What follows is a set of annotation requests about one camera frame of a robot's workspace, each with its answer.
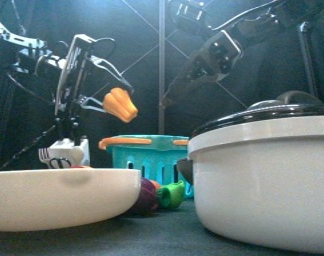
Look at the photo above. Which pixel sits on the orange toy squash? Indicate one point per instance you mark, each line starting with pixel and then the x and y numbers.
pixel 119 105

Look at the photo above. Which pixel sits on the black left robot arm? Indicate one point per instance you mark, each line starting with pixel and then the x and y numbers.
pixel 17 50

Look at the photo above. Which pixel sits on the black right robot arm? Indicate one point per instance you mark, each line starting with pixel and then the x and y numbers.
pixel 279 20

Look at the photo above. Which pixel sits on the white utensil holder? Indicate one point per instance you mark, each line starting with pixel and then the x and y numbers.
pixel 72 151

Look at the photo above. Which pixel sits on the small red toy food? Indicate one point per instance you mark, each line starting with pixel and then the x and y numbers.
pixel 79 166

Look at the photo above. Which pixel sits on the white plastic fork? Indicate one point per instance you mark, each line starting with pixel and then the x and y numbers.
pixel 44 156

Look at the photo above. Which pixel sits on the black pot lid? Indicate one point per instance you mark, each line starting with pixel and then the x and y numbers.
pixel 266 113

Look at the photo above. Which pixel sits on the small orange toy food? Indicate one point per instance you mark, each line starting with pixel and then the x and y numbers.
pixel 155 184

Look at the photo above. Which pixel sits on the white bowl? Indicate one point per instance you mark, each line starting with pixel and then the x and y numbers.
pixel 57 198

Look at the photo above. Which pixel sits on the green toy pepper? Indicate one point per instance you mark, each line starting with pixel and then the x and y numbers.
pixel 172 196

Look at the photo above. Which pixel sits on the purple toy vegetable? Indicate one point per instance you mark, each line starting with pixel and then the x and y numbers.
pixel 146 198

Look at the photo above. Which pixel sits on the white cooking pot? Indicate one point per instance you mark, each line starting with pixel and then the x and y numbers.
pixel 266 186

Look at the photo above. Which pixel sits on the grey vertical frame pole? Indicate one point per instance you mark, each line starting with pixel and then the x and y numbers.
pixel 162 66

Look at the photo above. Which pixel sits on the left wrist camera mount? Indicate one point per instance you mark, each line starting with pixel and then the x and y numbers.
pixel 69 128

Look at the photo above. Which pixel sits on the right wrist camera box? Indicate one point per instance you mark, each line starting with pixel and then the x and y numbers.
pixel 191 15

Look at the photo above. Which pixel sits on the dark vertical frame post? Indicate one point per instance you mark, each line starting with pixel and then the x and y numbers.
pixel 306 56

